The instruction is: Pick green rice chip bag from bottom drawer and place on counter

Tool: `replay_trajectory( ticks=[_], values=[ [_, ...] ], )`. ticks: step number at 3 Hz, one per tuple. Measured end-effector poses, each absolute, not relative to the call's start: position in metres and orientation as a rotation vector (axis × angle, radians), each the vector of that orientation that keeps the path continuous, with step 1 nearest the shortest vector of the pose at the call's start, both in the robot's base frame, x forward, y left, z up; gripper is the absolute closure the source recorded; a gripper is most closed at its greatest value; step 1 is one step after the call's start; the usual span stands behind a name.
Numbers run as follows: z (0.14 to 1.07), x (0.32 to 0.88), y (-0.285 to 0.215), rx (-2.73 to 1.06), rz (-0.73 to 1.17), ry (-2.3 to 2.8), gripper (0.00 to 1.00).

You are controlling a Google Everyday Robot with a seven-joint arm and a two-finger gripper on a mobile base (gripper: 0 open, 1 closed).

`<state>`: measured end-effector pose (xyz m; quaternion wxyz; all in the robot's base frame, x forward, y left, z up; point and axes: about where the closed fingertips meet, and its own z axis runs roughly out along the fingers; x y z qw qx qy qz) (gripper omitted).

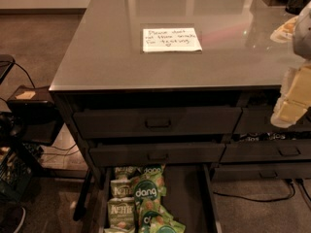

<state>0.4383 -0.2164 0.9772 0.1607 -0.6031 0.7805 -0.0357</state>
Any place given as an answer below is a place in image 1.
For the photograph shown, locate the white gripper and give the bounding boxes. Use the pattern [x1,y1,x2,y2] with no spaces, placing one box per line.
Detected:
[270,61,311,128]

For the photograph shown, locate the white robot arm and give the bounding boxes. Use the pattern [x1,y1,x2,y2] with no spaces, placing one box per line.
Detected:
[270,2,311,128]

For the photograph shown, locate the top right drawer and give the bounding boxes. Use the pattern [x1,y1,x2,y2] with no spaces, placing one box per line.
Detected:
[234,107,311,134]

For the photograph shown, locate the middle right drawer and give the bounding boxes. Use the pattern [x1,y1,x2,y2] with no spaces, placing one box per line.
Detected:
[221,140,311,163]

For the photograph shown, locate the dark snack bags in drawer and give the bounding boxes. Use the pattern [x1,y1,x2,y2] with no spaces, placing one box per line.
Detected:
[232,132,296,142]

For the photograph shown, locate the bottom right drawer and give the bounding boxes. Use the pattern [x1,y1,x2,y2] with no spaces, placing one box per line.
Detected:
[213,162,311,181]

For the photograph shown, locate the top left drawer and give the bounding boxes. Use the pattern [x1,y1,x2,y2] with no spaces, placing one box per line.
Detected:
[73,107,241,139]

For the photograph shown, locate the dark metal drawer cabinet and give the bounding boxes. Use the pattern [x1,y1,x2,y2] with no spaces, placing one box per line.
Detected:
[48,0,311,233]

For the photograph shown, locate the open bottom left drawer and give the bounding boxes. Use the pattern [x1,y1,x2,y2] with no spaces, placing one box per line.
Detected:
[96,163,224,233]

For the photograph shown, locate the middle left drawer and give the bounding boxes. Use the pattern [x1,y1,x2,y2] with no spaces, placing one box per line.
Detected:
[89,142,225,167]

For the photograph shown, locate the green dang chip bag back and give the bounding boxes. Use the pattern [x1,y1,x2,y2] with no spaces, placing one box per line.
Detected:
[138,164,165,174]

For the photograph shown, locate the green dang chip bag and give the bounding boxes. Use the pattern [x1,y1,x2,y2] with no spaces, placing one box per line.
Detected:
[138,199,186,233]
[138,164,165,174]
[130,173,166,207]

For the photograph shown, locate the green dang chip bag upper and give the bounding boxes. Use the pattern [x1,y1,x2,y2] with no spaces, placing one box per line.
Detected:
[130,173,166,207]

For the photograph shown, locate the green dang chip bag front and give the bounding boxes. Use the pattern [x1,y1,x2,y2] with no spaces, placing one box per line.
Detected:
[138,199,186,233]

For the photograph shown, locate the kettle chip bag back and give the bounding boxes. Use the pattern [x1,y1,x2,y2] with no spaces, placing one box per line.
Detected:
[114,166,137,180]

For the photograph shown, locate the kettle chip bag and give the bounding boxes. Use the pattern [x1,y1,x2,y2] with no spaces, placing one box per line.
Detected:
[114,166,137,180]
[108,197,135,230]
[111,180,132,198]

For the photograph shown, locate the kettle chip bag middle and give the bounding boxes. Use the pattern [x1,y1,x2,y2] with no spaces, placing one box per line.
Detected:
[111,180,132,198]

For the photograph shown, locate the kettle chip bag front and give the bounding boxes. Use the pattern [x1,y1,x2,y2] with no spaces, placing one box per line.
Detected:
[108,197,135,230]

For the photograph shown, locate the plate of snacks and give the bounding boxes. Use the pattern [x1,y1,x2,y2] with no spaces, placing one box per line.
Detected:
[270,17,298,43]

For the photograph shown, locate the white handwritten paper note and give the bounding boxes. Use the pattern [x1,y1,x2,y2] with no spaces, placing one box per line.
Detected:
[142,28,202,52]

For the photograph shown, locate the black crate with items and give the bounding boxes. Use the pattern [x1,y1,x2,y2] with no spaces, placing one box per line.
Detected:
[0,147,33,202]

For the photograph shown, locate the black cable on floor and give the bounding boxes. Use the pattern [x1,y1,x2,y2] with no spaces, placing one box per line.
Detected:
[213,178,296,203]

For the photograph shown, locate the black cable at left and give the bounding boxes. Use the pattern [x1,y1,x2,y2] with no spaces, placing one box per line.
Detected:
[0,60,50,90]

